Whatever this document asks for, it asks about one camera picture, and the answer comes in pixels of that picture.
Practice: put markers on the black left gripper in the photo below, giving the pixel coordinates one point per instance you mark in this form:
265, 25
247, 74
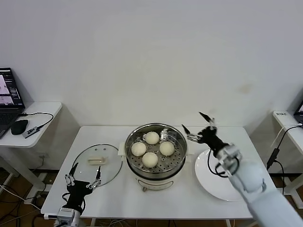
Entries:
79, 191

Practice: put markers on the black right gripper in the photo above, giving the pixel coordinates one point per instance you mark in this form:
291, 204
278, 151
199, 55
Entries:
210, 139

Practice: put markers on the white steamed baozi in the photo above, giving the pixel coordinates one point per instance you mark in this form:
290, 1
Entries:
167, 148
149, 159
138, 149
152, 137

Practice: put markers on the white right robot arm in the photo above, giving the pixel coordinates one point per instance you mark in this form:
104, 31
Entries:
251, 177

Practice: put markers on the perforated stainless steamer basket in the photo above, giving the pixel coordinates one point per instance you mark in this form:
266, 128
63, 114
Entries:
175, 159

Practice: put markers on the white round plate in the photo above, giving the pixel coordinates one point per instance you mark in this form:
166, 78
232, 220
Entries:
203, 176

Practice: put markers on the small grey external drive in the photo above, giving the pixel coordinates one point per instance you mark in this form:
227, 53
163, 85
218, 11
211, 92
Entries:
30, 132

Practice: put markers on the cream electric cooker base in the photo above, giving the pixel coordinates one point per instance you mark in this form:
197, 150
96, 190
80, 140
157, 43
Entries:
154, 184

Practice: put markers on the white side table with laptop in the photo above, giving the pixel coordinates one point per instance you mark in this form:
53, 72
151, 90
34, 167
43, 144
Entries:
45, 108

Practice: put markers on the black computer mouse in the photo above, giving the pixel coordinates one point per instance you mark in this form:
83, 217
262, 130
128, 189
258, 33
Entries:
19, 127

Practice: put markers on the small printed label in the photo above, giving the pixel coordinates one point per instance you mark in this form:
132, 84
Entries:
281, 114

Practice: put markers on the white side table with label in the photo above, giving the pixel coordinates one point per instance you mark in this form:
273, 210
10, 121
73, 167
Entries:
296, 139

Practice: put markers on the black laptop with lit screen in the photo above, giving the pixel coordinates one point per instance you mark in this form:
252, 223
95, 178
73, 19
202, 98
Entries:
7, 116

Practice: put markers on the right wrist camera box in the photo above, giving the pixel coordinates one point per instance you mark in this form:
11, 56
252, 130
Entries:
228, 153

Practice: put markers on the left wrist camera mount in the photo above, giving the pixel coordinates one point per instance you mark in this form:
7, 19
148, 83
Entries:
66, 212

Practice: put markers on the white wall outlet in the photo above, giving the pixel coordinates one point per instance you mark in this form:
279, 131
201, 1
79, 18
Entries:
43, 156

